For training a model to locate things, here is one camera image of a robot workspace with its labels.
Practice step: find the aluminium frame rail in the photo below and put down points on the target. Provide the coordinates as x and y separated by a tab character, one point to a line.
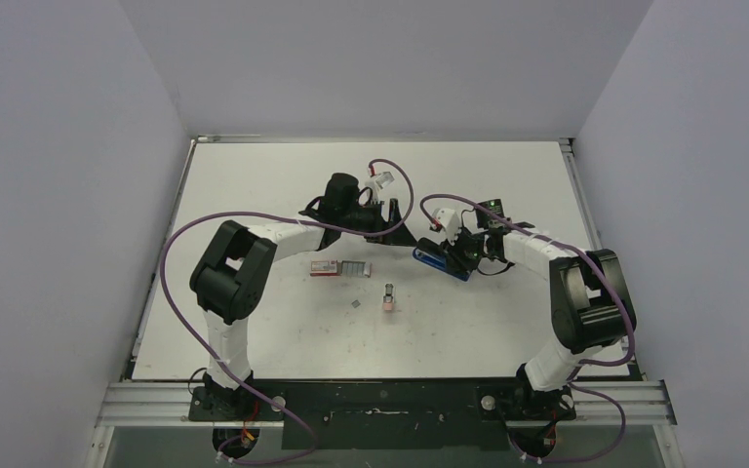
167	404

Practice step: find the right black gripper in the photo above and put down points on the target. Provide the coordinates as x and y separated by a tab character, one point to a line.
454	249

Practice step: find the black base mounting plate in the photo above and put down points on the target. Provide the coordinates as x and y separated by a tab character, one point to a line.
432	413

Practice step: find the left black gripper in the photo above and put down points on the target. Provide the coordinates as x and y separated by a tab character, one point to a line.
399	236

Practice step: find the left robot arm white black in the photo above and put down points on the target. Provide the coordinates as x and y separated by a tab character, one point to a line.
231	275

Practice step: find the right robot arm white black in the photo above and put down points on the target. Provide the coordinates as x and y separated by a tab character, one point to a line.
592	318

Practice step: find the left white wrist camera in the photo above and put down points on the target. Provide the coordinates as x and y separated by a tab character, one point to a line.
376	183

